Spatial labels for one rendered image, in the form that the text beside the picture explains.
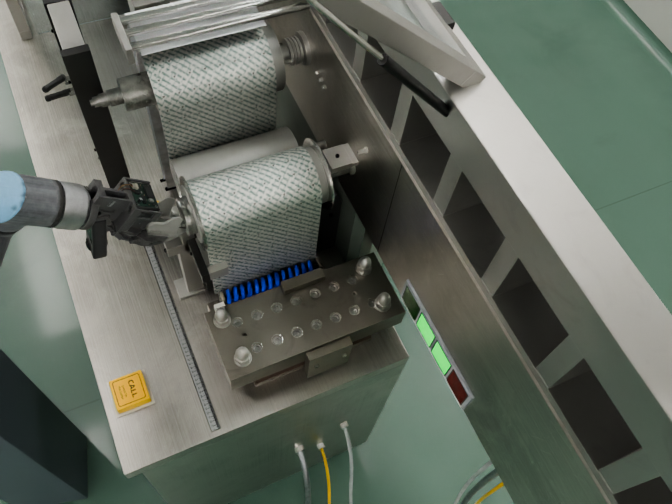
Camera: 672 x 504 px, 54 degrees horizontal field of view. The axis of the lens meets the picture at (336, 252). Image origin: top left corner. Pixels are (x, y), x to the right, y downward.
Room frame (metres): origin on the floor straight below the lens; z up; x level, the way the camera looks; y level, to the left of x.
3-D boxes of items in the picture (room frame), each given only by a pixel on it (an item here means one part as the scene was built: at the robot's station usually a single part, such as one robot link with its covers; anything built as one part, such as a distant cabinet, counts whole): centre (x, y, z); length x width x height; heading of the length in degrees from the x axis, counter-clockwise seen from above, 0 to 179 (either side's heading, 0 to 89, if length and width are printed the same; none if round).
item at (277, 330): (0.58, 0.04, 1.00); 0.40 x 0.16 x 0.06; 123
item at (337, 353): (0.51, -0.02, 0.97); 0.10 x 0.03 x 0.11; 123
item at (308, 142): (0.78, 0.06, 1.25); 0.15 x 0.01 x 0.15; 33
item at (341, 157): (0.81, 0.02, 1.28); 0.06 x 0.05 x 0.02; 123
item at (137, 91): (0.84, 0.43, 1.34); 0.06 x 0.06 x 0.06; 33
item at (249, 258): (0.66, 0.14, 1.11); 0.23 x 0.01 x 0.18; 123
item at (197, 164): (0.81, 0.23, 1.18); 0.26 x 0.12 x 0.12; 123
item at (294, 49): (1.02, 0.16, 1.34); 0.07 x 0.07 x 0.07; 33
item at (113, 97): (0.81, 0.48, 1.34); 0.06 x 0.03 x 0.03; 123
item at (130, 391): (0.39, 0.38, 0.91); 0.07 x 0.07 x 0.02; 33
